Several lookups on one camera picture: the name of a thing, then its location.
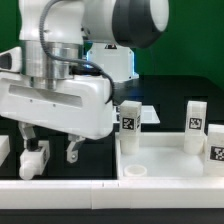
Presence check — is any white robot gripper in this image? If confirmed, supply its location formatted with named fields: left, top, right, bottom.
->
left=0, top=72, right=113, bottom=164

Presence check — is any white square table top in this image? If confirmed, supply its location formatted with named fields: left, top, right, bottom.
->
left=115, top=132, right=218, bottom=179

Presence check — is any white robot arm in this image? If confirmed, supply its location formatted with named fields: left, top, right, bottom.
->
left=0, top=0, right=169, bottom=164

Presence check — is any white marker sheet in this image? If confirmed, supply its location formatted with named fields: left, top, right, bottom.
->
left=113, top=105, right=160, bottom=124

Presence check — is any white left obstacle rail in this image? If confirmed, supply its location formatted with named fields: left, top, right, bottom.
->
left=0, top=135, right=10, bottom=166

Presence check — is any white obstacle rail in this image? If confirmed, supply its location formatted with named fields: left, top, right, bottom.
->
left=0, top=178, right=224, bottom=209
left=0, top=135, right=10, bottom=166

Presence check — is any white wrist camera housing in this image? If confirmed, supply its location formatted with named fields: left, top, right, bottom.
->
left=0, top=47, right=22, bottom=73

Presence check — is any white front obstacle rail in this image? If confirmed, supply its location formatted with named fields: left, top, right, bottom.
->
left=0, top=178, right=224, bottom=209

